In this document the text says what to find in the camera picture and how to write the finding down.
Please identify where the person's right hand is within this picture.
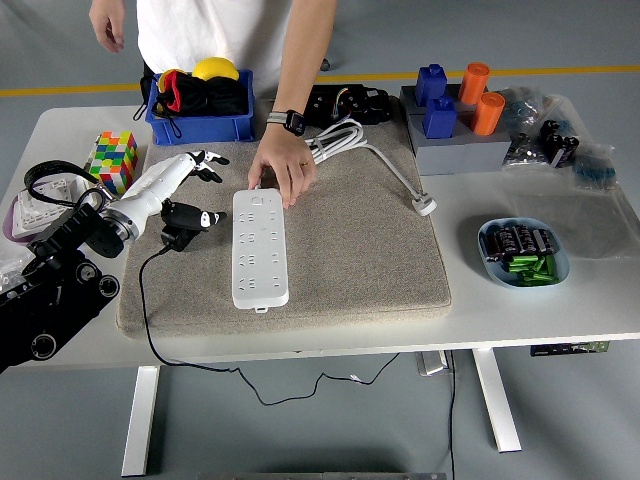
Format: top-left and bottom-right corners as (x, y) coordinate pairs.
(88, 3), (126, 54)

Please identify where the person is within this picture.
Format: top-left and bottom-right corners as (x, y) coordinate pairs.
(88, 0), (341, 210)

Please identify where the light blue tray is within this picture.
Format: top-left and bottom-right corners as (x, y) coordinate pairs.
(477, 216), (572, 290)

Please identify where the grey-brown mat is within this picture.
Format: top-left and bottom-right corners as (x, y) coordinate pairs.
(115, 97), (454, 340)

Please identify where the grey block base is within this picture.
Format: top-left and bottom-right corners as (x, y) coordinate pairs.
(399, 83), (514, 177)

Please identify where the person's left hand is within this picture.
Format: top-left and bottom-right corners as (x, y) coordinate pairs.
(247, 124), (319, 210)

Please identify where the clear bag of black capacitors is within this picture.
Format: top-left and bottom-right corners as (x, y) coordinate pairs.
(539, 118), (581, 169)

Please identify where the yellow ball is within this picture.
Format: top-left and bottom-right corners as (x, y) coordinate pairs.
(192, 57), (240, 82)

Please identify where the black table control box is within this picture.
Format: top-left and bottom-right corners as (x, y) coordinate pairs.
(530, 341), (611, 357)

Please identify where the large clear plastic bag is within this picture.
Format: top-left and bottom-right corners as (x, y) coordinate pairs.
(504, 94), (640, 260)

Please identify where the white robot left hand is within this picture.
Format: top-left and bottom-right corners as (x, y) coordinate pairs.
(115, 148), (231, 236)

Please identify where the black electronic module with wires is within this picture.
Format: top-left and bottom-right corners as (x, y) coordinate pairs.
(302, 83), (394, 127)

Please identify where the black wrist watch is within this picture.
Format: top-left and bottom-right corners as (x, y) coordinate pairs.
(266, 109), (307, 137)

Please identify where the black pouch with red lining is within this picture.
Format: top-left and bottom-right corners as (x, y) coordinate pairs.
(133, 68), (251, 140)

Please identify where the blue plastic bin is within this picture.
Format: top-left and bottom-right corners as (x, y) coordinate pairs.
(144, 68), (257, 147)

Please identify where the thin black plug cord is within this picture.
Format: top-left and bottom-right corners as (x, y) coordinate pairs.
(138, 244), (401, 407)

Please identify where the black hanging cable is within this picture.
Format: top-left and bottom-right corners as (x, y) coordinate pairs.
(446, 349), (459, 480)

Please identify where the clear bag of small parts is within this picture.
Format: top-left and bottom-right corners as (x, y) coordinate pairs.
(0, 244), (36, 297)

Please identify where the black plug adapter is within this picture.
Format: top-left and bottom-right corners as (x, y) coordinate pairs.
(159, 224), (201, 254)

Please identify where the white power strip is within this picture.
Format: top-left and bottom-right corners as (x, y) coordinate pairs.
(231, 187), (291, 314)

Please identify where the silver metal bracket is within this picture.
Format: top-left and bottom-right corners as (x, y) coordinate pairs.
(416, 351), (450, 376)

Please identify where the blue square peg block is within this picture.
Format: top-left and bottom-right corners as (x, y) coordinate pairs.
(423, 95), (459, 140)
(414, 63), (448, 107)

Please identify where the clear bag of small screws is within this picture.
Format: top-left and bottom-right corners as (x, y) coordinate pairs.
(502, 132), (544, 170)

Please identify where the white power strip cable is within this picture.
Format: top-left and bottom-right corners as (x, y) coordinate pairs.
(254, 118), (439, 217)

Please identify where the clear bag of blue parts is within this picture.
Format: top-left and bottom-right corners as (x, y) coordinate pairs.
(572, 144), (619, 192)
(499, 85), (545, 132)

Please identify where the white junction box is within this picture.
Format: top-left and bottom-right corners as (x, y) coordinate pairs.
(62, 175), (94, 202)

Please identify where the orange cylinder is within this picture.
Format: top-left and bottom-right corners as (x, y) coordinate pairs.
(470, 91), (506, 137)
(457, 62), (490, 105)

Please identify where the purple plate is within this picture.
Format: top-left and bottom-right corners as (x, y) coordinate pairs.
(2, 194), (34, 246)

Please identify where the colourful puzzle cube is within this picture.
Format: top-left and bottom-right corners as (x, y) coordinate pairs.
(85, 130), (139, 196)

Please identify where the white table leg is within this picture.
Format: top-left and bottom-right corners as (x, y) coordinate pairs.
(121, 365), (162, 477)
(472, 348), (524, 454)

